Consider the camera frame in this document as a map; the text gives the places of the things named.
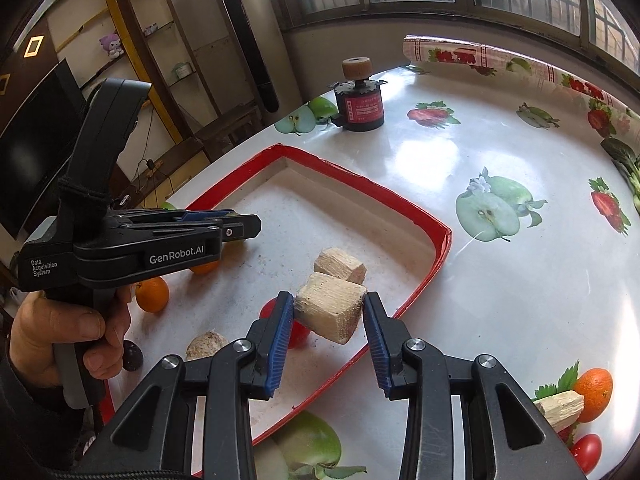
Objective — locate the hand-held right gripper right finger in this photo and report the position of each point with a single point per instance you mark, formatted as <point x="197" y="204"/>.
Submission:
<point x="377" y="345"/>

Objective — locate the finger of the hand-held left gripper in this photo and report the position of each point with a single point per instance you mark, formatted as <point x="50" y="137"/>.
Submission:
<point x="240" y="227"/>
<point x="200" y="214"/>

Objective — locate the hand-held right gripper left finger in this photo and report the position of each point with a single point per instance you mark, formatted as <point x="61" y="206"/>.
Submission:
<point x="282" y="345"/>

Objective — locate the red cherry tomato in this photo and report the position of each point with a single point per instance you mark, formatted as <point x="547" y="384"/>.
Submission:
<point x="300" y="335"/>
<point x="586" y="454"/>

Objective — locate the orange kumquat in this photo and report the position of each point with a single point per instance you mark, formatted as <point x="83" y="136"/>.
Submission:
<point x="152" y="294"/>
<point x="597" y="392"/>
<point x="205" y="267"/>

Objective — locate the beige sugarcane chunk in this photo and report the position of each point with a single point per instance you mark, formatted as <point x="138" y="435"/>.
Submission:
<point x="330" y="307"/>
<point x="337" y="262"/>
<point x="560" y="407"/>

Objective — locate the red rimmed tray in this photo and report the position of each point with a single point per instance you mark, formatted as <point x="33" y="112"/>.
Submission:
<point x="310" y="220"/>

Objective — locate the large brownish sugarcane chunk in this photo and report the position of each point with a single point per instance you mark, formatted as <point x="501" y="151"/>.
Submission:
<point x="205" y="345"/>

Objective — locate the dark purple grape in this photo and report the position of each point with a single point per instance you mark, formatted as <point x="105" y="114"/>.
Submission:
<point x="133" y="356"/>

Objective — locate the person's left forearm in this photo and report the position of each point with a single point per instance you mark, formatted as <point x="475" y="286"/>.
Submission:
<point x="30" y="420"/>

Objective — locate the person's left hand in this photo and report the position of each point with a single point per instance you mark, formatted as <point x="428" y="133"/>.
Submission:
<point x="75" y="322"/>

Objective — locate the black television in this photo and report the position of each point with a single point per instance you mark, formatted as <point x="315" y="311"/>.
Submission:
<point x="30" y="160"/>

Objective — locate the black red-label cylinder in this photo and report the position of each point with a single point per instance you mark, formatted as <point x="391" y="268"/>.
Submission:
<point x="360" y="110"/>

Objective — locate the long black bar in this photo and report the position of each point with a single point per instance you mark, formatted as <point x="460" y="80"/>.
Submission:
<point x="245" y="35"/>

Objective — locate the purple plush toy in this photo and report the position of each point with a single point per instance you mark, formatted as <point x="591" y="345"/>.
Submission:
<point x="111" y="45"/>

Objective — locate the wooden wall shelf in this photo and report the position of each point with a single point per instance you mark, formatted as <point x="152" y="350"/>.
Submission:
<point x="125" y="25"/>

